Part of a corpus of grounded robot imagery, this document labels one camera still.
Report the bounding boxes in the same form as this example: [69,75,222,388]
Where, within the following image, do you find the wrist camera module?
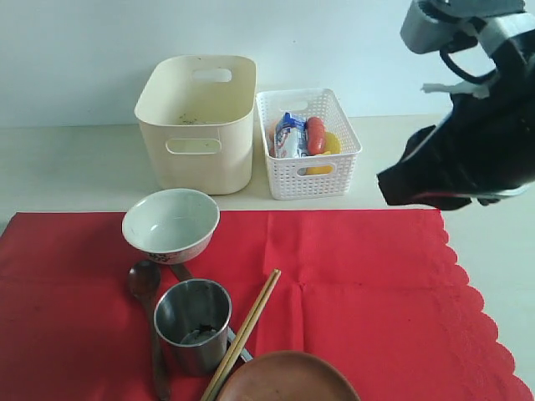
[400,1,534,55]

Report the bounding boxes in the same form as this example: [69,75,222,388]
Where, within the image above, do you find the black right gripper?
[377,41,534,211]

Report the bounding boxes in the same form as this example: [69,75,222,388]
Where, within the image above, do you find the white perforated plastic basket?
[256,88,362,201]

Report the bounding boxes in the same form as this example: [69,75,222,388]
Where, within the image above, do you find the yellow lemon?
[324,131,342,155]

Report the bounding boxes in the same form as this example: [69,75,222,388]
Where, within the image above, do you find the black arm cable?
[438,41,498,83]

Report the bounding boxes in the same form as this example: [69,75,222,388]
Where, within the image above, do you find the yellow cheese wedge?
[305,164,334,175]

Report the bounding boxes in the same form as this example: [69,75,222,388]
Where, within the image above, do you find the blue white milk carton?
[273,112,309,159]

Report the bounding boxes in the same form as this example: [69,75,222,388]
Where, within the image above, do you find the red sausage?
[306,116,326,155]

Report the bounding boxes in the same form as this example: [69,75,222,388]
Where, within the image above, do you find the stainless steel cup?
[153,278,232,377]

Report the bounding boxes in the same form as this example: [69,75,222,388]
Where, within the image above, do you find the metal table knife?
[170,264,253,363]

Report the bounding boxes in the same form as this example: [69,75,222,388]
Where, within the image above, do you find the dark wooden spoon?
[127,260,171,400]

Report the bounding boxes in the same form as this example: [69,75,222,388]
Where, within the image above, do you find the pale green ceramic bowl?
[121,188,220,265]

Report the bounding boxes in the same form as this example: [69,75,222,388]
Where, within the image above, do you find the brown wooden plate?
[217,350,359,401]

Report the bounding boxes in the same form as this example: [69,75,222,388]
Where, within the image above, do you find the cream plastic tub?
[135,55,257,195]

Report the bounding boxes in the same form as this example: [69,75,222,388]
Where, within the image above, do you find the wooden chopstick upper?
[200,268,279,401]

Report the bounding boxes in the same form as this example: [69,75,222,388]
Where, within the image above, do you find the orange fried chicken piece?
[267,123,277,147]

